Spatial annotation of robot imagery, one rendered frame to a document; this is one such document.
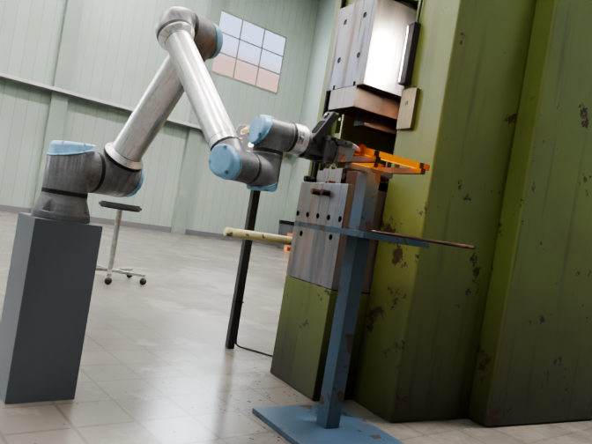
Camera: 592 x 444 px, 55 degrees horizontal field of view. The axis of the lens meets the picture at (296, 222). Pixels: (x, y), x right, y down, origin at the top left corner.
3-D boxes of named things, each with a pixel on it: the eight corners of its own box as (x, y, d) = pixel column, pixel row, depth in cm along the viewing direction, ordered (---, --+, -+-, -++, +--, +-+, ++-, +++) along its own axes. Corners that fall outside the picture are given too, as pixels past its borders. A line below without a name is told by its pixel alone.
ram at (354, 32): (375, 81, 238) (391, -12, 238) (325, 91, 271) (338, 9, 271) (446, 106, 260) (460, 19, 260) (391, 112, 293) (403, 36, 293)
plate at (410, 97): (410, 128, 234) (417, 87, 234) (395, 129, 241) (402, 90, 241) (413, 129, 235) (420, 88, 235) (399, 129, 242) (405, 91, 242)
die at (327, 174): (339, 185, 250) (343, 166, 250) (315, 183, 267) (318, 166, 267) (410, 200, 271) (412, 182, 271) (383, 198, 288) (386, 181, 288)
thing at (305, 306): (312, 401, 234) (330, 290, 234) (269, 372, 267) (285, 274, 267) (411, 397, 263) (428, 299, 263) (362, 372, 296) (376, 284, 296)
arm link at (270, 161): (233, 187, 163) (240, 144, 163) (259, 192, 172) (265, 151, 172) (258, 189, 158) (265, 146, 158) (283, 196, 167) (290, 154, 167)
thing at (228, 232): (225, 237, 270) (228, 226, 269) (221, 236, 274) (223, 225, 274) (303, 247, 292) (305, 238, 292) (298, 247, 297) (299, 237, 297)
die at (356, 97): (352, 106, 250) (356, 85, 250) (328, 109, 267) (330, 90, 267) (422, 128, 271) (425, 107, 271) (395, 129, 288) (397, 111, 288)
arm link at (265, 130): (243, 146, 167) (248, 113, 167) (279, 155, 173) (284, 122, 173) (258, 145, 159) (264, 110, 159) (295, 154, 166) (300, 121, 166)
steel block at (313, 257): (330, 289, 234) (348, 183, 234) (285, 274, 267) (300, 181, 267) (428, 299, 263) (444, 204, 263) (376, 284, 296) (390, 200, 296)
